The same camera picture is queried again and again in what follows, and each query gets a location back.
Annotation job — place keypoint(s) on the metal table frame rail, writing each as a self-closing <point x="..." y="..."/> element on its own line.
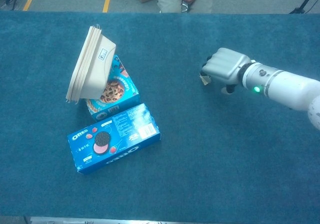
<point x="75" y="220"/>

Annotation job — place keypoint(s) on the shiny metal handheld object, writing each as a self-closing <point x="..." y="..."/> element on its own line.
<point x="184" y="6"/>

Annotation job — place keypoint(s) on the blue Oreo box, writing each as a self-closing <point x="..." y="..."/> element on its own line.
<point x="120" y="139"/>

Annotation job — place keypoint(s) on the gold binder clip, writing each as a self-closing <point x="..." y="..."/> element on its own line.
<point x="205" y="79"/>

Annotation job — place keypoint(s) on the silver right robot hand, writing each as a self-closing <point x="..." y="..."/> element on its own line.
<point x="225" y="64"/>

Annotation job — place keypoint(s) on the beige lidded lunch box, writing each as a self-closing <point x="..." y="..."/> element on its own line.
<point x="95" y="69"/>

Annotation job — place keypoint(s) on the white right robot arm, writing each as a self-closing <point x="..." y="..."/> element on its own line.
<point x="287" y="86"/>

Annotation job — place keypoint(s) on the blue felt table cloth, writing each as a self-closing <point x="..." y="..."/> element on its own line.
<point x="75" y="189"/>

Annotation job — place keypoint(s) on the light blue cookie box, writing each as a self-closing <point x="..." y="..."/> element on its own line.
<point x="120" y="101"/>

